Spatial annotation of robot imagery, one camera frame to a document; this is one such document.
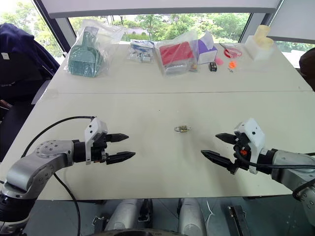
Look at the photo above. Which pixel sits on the black office chair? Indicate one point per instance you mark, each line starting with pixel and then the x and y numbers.
pixel 14 115

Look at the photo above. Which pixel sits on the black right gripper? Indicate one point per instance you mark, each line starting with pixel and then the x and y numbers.
pixel 241 142

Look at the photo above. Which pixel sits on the small black box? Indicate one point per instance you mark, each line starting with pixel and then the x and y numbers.
pixel 213 66

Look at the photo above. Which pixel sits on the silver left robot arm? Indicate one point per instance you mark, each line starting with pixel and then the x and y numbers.
pixel 29 167

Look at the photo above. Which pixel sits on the dark blue jacket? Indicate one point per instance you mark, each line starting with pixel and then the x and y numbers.
pixel 22 61

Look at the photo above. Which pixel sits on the small metal screw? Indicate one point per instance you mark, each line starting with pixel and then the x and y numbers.
pixel 230 70

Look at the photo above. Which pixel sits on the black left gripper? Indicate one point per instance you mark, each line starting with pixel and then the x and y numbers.
pixel 99 150

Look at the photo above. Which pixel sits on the black flat bracket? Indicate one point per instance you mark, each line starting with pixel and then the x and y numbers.
pixel 237 220

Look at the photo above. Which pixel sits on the purple and white box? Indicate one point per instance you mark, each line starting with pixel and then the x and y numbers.
pixel 206 52

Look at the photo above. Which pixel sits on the red item in plastic bag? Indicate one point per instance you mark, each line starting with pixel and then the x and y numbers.
pixel 176 52

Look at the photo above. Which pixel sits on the small orange plastic part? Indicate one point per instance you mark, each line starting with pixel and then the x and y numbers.
pixel 232 65

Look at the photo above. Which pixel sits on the silver rounded robot leg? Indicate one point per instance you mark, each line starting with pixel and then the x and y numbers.
pixel 190 216
pixel 124 214

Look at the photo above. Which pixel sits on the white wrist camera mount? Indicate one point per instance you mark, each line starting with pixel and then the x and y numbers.
pixel 256 140
pixel 94 129

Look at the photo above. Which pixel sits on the red scissors in clear bag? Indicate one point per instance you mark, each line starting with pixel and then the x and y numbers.
pixel 231 51

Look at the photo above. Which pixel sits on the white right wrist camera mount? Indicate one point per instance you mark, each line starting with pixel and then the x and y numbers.
pixel 256 140

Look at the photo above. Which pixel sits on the pink eraser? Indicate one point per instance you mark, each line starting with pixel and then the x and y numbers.
pixel 219 61

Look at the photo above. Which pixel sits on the white printed pipe model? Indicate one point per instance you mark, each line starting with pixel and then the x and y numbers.
pixel 262 45

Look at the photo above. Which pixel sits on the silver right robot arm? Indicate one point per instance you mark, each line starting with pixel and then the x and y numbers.
pixel 292 164

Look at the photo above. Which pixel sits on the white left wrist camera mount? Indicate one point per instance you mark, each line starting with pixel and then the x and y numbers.
pixel 94 129

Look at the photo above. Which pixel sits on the small brass padlock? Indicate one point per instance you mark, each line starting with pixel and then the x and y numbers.
pixel 181 128

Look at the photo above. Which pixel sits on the green dustpan in plastic bag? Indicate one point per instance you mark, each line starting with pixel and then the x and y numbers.
pixel 82 57

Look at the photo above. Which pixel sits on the dark brown rounded object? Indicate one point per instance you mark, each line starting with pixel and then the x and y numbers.
pixel 308 66

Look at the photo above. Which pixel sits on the bag of blue white parts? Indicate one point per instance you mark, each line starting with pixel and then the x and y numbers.
pixel 141 51

